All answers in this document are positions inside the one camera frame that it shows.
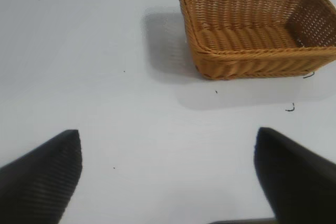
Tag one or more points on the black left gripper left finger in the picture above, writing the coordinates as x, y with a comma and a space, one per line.
39, 182

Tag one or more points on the brown woven wicker basket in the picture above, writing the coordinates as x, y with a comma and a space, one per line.
252, 40

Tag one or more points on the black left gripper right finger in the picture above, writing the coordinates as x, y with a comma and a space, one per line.
296, 179

